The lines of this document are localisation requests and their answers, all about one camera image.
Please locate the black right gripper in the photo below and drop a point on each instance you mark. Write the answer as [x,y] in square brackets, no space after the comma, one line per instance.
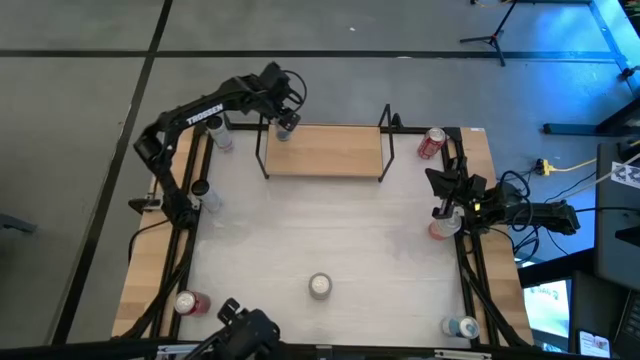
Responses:
[470,192]

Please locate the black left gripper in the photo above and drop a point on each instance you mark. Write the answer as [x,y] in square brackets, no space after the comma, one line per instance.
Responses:
[275,85]

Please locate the white pink Spindrift can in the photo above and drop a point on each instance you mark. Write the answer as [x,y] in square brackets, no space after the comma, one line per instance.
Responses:
[442,229]
[320,286]

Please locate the red Coca-Cola can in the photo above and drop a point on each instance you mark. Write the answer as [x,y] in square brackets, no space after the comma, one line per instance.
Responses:
[430,145]

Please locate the white Celsius can black lid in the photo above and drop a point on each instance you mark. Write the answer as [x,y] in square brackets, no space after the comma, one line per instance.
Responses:
[222,140]
[210,200]

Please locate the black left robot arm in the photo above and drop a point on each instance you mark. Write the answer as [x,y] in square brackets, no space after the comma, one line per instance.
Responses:
[205,114]

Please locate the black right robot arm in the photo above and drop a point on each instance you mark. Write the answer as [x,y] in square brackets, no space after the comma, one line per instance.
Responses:
[545,215]

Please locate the black desk leg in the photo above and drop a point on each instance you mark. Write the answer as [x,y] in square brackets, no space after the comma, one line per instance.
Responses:
[575,129]

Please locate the lit computer monitor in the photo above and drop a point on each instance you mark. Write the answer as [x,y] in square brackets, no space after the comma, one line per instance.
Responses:
[547,310]

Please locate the black clamp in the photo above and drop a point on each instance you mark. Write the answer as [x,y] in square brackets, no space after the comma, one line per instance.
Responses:
[142,205]

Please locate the black tripod stand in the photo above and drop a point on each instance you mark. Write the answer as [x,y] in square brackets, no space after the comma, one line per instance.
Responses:
[495,37]

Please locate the black rig crossbar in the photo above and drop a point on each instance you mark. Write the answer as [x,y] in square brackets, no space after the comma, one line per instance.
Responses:
[375,355]

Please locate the grey desk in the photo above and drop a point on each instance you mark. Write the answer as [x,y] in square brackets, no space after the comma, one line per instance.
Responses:
[617,235]

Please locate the white paper fiducial tag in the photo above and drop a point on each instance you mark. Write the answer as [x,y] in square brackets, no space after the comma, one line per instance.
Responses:
[627,175]

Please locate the dark red soda can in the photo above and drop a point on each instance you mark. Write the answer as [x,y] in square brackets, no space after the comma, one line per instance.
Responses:
[192,303]

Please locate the smartphone with lit screen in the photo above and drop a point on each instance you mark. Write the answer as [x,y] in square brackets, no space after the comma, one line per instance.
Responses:
[595,345]

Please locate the black keyboard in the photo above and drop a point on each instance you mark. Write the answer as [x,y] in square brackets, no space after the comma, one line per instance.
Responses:
[631,320]

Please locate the grey chair base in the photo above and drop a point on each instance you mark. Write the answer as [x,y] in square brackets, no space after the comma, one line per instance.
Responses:
[15,222]

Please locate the wooden shelf black metal frame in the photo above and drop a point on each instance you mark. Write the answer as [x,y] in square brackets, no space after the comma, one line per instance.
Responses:
[325,150]

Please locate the black metal table frame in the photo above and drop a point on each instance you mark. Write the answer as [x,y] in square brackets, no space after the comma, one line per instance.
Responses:
[407,130]

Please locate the silver bracket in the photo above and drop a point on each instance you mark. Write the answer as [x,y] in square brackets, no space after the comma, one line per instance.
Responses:
[175,351]
[462,354]

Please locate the black metal floor frame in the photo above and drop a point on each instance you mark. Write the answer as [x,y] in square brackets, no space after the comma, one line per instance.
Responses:
[610,37]

